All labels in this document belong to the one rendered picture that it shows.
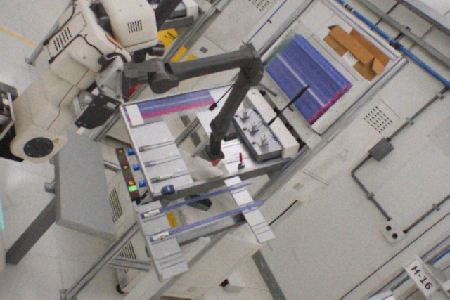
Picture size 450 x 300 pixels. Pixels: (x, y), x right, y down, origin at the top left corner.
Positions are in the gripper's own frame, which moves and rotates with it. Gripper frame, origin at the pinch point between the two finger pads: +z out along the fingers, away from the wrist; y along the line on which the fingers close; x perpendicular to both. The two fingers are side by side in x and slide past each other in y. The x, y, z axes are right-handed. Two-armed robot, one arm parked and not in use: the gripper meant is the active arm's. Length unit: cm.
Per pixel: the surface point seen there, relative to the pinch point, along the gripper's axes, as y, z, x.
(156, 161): 11.7, 0.7, 25.6
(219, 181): -10.1, 1.4, 1.5
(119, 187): 48, 55, 41
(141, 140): 28.0, 0.8, 28.7
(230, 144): 11.0, 1.0, -13.2
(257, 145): 0.5, -5.0, -23.1
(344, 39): 45, -26, -99
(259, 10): 135, -1, -90
